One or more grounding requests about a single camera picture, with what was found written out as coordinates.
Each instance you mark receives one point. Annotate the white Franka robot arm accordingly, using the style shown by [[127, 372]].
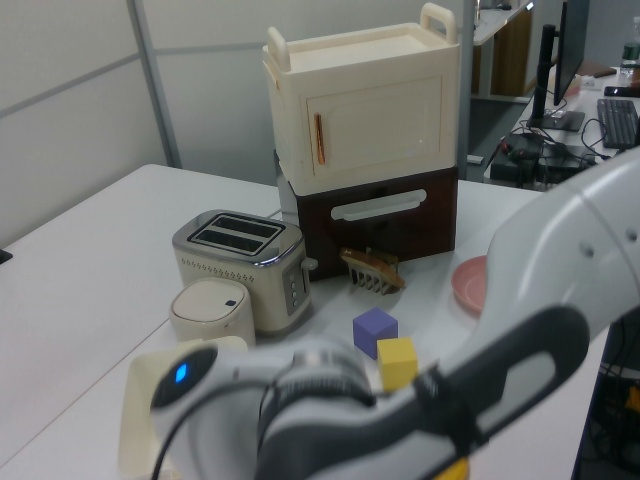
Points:
[[550, 250]]

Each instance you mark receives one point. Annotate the metal toast rack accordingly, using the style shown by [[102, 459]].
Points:
[[365, 283]]

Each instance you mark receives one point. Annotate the silver cream toaster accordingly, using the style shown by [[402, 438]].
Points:
[[225, 270]]

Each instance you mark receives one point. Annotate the dark brown drawer unit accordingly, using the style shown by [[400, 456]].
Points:
[[425, 240]]

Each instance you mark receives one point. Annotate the purple cube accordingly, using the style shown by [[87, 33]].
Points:
[[375, 332]]

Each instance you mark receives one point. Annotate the small white lidded container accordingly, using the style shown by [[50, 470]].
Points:
[[210, 310]]

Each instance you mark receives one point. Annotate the cream plastic cabinet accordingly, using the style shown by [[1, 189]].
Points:
[[375, 115]]

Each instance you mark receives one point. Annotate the yellow cube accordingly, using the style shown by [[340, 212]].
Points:
[[397, 365]]

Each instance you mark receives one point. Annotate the pink plate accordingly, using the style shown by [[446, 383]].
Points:
[[470, 285]]

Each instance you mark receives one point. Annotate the black electronics box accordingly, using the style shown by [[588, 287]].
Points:
[[530, 165]]

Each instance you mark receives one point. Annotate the white plastic bin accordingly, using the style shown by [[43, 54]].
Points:
[[135, 415]]

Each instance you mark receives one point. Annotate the yellow banana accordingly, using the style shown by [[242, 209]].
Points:
[[455, 470]]

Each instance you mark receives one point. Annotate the black computer monitor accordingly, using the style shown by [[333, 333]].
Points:
[[570, 50]]

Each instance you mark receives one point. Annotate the black flat object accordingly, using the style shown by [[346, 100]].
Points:
[[5, 256]]

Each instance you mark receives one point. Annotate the black keyboard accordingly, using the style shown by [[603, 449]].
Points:
[[620, 122]]

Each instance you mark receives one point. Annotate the black phone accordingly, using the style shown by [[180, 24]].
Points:
[[622, 91]]

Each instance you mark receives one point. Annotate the clear bottle green cap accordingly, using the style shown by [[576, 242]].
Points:
[[631, 65]]

